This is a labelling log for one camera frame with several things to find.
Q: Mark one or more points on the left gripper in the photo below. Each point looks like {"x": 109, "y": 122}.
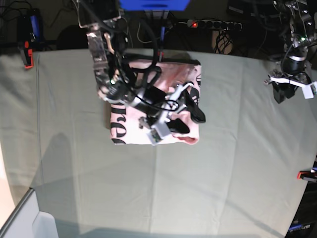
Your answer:
{"x": 301, "y": 80}

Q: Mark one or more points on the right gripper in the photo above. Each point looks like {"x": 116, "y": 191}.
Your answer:
{"x": 159, "y": 108}

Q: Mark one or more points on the pink t-shirt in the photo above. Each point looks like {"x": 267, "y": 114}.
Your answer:
{"x": 124, "y": 121}

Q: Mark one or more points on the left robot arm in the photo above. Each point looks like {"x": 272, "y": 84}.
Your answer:
{"x": 298, "y": 29}

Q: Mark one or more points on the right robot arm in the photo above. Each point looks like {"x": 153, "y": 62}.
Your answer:
{"x": 120, "y": 76}

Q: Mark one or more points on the red black clamp centre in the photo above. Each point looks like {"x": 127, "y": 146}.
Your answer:
{"x": 161, "y": 42}

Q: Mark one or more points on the red black clamp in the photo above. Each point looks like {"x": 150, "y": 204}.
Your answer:
{"x": 309, "y": 176}
{"x": 161, "y": 42}
{"x": 28, "y": 33}

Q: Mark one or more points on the green table cloth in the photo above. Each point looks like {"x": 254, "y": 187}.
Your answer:
{"x": 238, "y": 181}

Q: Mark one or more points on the black power strip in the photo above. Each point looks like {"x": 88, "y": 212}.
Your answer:
{"x": 215, "y": 25}

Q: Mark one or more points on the red black clamp right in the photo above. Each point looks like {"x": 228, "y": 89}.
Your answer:
{"x": 309, "y": 176}

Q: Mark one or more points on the black round floor object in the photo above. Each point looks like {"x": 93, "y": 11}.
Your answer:
{"x": 72, "y": 37}

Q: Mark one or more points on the red black clamp left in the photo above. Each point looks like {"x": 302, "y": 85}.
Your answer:
{"x": 28, "y": 33}

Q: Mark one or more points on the white plastic bin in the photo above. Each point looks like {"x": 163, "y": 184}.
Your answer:
{"x": 27, "y": 221}

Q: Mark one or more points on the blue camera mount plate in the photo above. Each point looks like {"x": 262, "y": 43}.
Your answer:
{"x": 152, "y": 5}

